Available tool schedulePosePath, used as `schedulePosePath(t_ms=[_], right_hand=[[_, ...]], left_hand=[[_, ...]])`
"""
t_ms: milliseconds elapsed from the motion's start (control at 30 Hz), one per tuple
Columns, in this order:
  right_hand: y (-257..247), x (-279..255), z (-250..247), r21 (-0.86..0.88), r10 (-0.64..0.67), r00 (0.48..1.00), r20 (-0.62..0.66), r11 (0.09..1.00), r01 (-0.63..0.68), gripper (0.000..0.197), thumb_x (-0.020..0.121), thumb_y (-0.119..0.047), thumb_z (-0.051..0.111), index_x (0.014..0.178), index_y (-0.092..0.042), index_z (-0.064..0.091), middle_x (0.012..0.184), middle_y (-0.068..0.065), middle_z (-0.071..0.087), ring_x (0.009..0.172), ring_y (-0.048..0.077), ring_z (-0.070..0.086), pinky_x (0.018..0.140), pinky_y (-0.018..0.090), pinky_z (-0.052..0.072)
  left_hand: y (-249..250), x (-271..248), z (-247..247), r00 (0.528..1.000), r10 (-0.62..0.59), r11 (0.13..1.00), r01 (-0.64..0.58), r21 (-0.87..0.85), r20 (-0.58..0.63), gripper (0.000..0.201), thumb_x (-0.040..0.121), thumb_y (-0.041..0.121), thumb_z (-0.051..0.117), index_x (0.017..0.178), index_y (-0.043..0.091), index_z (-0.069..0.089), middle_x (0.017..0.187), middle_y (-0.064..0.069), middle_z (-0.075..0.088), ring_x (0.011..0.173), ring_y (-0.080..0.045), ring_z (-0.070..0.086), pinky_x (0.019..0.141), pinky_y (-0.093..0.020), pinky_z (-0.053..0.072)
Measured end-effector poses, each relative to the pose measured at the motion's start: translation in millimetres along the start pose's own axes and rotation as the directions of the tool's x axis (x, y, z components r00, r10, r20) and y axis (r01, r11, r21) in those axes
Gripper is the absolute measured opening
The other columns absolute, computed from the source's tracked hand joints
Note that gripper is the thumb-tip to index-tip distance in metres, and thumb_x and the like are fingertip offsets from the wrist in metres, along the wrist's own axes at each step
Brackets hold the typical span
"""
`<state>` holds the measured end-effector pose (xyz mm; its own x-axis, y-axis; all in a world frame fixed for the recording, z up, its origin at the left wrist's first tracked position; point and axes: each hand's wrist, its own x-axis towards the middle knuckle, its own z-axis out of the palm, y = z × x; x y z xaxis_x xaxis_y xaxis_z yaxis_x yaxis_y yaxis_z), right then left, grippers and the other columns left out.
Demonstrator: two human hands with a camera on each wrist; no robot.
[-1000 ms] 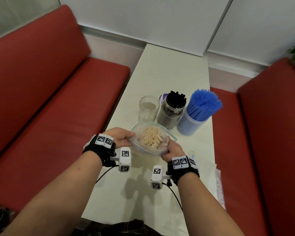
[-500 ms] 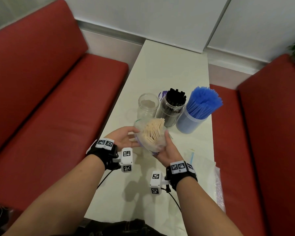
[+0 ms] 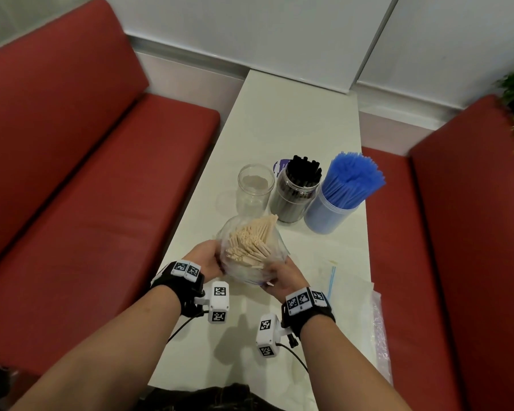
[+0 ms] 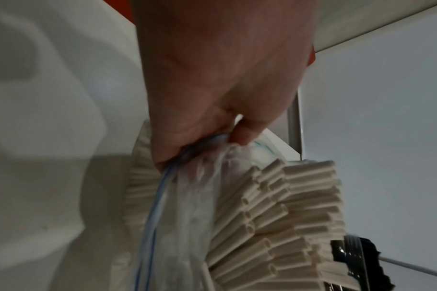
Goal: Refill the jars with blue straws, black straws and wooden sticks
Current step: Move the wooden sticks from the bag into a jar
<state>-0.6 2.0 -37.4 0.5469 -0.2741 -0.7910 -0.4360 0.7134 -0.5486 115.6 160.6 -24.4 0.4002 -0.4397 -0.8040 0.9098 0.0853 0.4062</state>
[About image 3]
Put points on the person's right hand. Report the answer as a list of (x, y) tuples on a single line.
[(289, 280)]

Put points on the person's left hand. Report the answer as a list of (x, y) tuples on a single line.
[(205, 261)]

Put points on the clear bag with white strips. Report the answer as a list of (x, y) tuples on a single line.
[(351, 286)]

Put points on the frosted plastic jar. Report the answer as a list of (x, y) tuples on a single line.
[(325, 218)]

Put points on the clear glass jar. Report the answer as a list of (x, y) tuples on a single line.
[(255, 188), (289, 205)]

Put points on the clear plastic bag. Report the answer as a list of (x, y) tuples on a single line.
[(381, 338)]

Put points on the small bunch of black straws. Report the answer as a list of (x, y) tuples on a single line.
[(304, 171)]

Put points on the small bunch of blue straws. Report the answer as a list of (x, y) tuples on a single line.
[(353, 177)]

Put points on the person's right forearm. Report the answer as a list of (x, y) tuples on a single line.
[(351, 368)]

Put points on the person's left forearm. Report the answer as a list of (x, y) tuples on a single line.
[(103, 355)]

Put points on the person's dark clothing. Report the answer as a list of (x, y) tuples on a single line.
[(214, 398)]

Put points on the black left wristband with markers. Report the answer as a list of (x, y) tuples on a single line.
[(175, 288)]

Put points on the black wristband with markers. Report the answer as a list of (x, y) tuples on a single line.
[(175, 288), (312, 316)]

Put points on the black right wristband with markers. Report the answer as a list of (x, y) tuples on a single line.
[(312, 316)]

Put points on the red sofa beside plant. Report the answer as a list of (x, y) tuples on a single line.
[(475, 252)]

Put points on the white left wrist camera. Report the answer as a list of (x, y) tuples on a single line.
[(218, 303)]

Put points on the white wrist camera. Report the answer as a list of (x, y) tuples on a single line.
[(267, 338), (218, 303)]

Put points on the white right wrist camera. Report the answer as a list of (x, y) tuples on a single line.
[(267, 338)]

